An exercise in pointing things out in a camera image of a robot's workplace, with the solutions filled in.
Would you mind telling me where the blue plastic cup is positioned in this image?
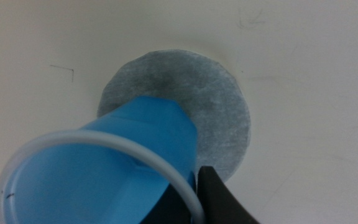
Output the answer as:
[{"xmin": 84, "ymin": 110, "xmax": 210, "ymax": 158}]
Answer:
[{"xmin": 0, "ymin": 95, "xmax": 206, "ymax": 224}]

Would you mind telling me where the round grey felt cup mat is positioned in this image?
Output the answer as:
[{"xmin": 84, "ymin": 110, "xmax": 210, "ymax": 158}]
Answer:
[{"xmin": 96, "ymin": 49, "xmax": 252, "ymax": 184}]

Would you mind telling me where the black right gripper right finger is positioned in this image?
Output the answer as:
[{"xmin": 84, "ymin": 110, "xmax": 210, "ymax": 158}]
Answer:
[{"xmin": 196, "ymin": 166, "xmax": 262, "ymax": 224}]

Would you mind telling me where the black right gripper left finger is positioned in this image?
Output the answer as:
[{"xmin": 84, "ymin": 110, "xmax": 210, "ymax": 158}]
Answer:
[{"xmin": 139, "ymin": 182, "xmax": 196, "ymax": 224}]

